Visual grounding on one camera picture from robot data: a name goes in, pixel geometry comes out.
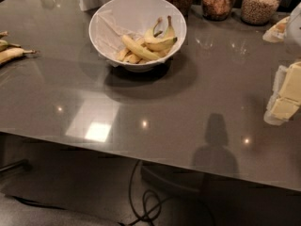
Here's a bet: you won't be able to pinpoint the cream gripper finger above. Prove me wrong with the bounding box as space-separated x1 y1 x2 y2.
271 98 299 120
278 62 301 104

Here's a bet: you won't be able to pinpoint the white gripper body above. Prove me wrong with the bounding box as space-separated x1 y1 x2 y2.
263 65 288 126

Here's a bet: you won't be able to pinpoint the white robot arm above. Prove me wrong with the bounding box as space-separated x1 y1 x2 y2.
262 3 301 125

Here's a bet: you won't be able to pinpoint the upright banana in bowl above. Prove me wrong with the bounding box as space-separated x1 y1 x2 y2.
164 16 175 38

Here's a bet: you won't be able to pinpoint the curved banana with dark tip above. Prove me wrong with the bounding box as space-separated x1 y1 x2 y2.
144 17 177 52

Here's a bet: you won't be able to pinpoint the white bowl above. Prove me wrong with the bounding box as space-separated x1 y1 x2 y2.
88 0 187 73

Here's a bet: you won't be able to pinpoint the long front banana in bowl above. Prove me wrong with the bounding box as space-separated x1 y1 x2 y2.
121 35 160 61

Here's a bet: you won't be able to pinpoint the small bananas at bowl bottom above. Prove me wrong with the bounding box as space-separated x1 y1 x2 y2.
116 48 147 64

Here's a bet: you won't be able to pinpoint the white paper liner in bowl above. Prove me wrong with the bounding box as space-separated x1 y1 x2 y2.
94 10 142 67

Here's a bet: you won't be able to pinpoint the lower banana on table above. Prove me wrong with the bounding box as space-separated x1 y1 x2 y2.
0 48 36 65

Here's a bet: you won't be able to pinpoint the banana on table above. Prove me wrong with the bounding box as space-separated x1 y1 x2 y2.
0 40 20 52
0 48 36 65
0 31 8 39

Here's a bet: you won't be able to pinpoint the middle banana on table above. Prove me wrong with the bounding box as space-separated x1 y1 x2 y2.
0 40 20 52

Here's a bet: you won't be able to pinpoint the top banana on table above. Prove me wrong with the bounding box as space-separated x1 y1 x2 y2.
0 31 8 39

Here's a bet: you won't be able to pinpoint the glass jar of chickpeas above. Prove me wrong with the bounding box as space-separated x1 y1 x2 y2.
241 0 280 25

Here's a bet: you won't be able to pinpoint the glass jar with metal lid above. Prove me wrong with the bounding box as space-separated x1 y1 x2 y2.
201 0 236 21

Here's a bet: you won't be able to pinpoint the black cable under table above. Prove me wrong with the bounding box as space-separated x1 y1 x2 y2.
117 159 217 226

